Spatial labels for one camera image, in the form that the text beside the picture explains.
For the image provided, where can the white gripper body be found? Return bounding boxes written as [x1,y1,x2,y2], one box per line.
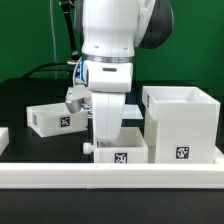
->
[84,60,133,142]

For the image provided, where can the white drawer front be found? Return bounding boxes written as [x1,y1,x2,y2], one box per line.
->
[83,127,148,164]

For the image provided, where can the white drawer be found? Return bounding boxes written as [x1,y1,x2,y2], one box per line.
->
[26,103,88,137]
[83,127,148,164]

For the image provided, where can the white drawer cabinet box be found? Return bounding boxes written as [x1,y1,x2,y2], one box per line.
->
[142,86,220,164]

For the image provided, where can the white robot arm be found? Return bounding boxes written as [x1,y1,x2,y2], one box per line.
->
[75,0,174,142]

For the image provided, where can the white drawer rear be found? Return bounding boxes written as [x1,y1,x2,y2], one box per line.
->
[26,103,88,137]

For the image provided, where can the white sheet with markers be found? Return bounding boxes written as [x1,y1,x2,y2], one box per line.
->
[81,103,143,120]

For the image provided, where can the white block at left edge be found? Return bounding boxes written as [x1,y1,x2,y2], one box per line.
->
[0,127,9,155]

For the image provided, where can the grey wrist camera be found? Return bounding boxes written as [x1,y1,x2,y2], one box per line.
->
[65,85,91,114]

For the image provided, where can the black cable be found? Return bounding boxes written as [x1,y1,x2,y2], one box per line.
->
[21,61,81,80]

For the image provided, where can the white thin cable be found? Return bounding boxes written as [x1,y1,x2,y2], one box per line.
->
[49,0,58,80]

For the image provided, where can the white L-shaped border wall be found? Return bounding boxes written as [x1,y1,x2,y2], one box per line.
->
[0,163,224,189]

